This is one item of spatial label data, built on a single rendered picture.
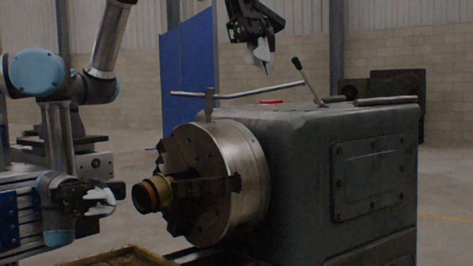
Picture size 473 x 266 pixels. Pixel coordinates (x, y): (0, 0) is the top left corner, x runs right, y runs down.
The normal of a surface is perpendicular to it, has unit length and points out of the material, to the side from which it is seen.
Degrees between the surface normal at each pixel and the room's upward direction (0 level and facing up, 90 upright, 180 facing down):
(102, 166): 90
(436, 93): 90
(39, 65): 89
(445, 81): 90
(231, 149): 52
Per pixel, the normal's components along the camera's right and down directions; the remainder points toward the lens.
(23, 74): 0.31, 0.08
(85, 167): 0.75, 0.05
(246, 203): 0.64, 0.22
